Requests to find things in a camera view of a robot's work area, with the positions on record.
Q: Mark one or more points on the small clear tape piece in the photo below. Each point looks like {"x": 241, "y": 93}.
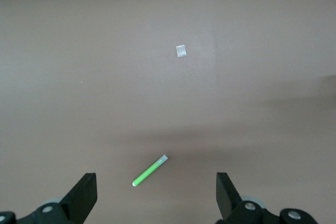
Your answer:
{"x": 181, "y": 51}

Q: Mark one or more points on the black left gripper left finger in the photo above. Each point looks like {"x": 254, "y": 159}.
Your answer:
{"x": 76, "y": 200}

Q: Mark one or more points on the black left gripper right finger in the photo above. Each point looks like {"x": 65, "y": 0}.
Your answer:
{"x": 232, "y": 205}

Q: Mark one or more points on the green highlighter pen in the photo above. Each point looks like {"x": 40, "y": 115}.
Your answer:
{"x": 148, "y": 171}

